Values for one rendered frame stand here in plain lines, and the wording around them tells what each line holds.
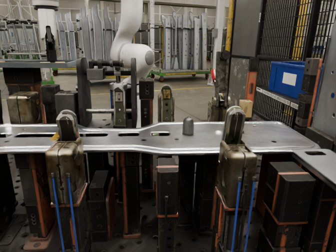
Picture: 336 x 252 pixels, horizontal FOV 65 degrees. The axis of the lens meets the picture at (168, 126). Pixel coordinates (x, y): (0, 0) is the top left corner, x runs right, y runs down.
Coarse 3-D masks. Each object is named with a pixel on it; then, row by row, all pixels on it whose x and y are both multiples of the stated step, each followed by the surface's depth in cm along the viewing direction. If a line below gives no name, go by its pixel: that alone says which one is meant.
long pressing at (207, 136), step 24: (0, 144) 63; (24, 144) 64; (48, 144) 64; (96, 144) 64; (120, 144) 65; (144, 144) 65; (168, 144) 65; (192, 144) 65; (216, 144) 66; (264, 144) 66; (288, 144) 66; (312, 144) 67
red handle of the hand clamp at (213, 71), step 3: (213, 69) 93; (213, 72) 93; (213, 75) 92; (213, 78) 91; (213, 81) 91; (219, 93) 86; (219, 96) 85; (222, 96) 86; (219, 99) 85; (222, 99) 85; (219, 102) 85; (222, 102) 85
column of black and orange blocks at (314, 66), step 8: (312, 64) 84; (320, 64) 84; (304, 72) 88; (312, 72) 85; (304, 80) 88; (312, 80) 86; (304, 88) 89; (312, 88) 87; (304, 96) 88; (312, 96) 87; (304, 104) 88; (312, 104) 88; (304, 112) 89; (296, 120) 93; (304, 120) 90; (296, 128) 93; (304, 128) 91
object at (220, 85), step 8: (216, 56) 83; (224, 56) 80; (216, 64) 83; (224, 64) 84; (216, 72) 83; (224, 72) 84; (216, 80) 84; (224, 80) 84; (216, 88) 84; (224, 88) 84; (216, 96) 84; (224, 96) 85; (216, 104) 85; (224, 104) 85
